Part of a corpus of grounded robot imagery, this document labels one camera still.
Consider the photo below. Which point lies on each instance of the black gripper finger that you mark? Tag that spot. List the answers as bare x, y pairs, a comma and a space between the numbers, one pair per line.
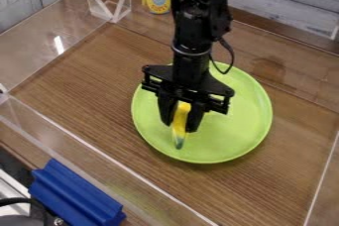
167, 103
195, 116

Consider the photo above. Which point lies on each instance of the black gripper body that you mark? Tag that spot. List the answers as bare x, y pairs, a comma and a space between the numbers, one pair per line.
207, 90

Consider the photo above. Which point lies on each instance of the yellow banana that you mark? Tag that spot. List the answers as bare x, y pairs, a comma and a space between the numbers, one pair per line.
179, 123

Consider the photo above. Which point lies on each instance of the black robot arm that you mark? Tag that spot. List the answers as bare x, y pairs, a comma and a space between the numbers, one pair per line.
202, 22

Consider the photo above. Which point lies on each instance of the green plate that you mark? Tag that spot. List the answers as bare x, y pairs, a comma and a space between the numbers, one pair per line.
226, 136

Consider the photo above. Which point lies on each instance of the blue plastic clamp block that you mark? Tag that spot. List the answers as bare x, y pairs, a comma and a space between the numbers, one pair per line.
79, 202

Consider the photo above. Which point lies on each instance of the clear acrylic enclosure wall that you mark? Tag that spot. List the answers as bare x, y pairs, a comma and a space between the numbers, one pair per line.
75, 119

